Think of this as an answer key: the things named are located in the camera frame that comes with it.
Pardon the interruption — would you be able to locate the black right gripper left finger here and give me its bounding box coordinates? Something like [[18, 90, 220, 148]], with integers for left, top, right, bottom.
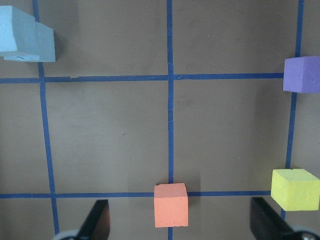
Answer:
[[76, 199, 111, 240]]

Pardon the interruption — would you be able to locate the orange foam block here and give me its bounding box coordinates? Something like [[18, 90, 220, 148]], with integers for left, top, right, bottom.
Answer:
[[153, 183, 189, 228]]

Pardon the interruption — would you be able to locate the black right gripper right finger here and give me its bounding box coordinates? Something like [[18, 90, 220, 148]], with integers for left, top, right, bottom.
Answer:
[[249, 197, 294, 240]]

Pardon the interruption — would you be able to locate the light blue foam block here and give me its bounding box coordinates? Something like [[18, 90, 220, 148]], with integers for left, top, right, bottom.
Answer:
[[2, 21, 56, 62], [0, 5, 37, 56]]

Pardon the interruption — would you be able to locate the yellow foam block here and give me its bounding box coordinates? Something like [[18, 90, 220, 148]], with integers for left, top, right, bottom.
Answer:
[[270, 169, 320, 212]]

